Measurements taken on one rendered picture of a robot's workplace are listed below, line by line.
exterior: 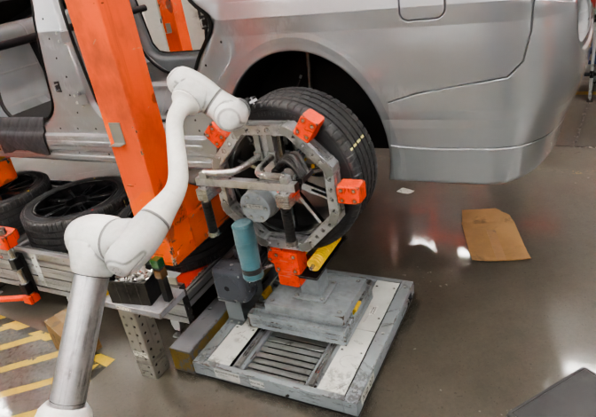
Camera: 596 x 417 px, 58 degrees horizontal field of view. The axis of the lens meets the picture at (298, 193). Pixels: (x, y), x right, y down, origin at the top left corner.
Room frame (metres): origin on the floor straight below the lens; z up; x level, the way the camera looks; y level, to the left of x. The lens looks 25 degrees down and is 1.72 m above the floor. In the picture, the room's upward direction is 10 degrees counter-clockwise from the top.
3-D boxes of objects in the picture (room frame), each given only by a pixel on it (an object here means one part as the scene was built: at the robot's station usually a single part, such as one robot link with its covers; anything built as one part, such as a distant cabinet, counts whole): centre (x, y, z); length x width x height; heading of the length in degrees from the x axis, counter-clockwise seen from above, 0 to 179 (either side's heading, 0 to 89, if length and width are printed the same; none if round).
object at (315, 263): (1.98, -0.07, 0.51); 0.29 x 0.06 x 0.06; 150
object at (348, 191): (1.80, -0.20, 0.85); 0.09 x 0.08 x 0.07; 60
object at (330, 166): (1.95, 0.08, 0.85); 0.54 x 0.07 x 0.54; 60
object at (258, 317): (2.12, 0.03, 0.13); 0.50 x 0.36 x 0.10; 60
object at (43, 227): (3.07, 1.35, 0.39); 0.66 x 0.66 x 0.24
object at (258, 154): (1.89, 0.23, 1.03); 0.19 x 0.18 x 0.11; 150
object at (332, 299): (2.10, -0.01, 0.32); 0.40 x 0.30 x 0.28; 60
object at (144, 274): (1.96, 0.74, 0.51); 0.20 x 0.14 x 0.13; 69
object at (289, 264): (1.98, 0.06, 0.48); 0.16 x 0.12 x 0.17; 150
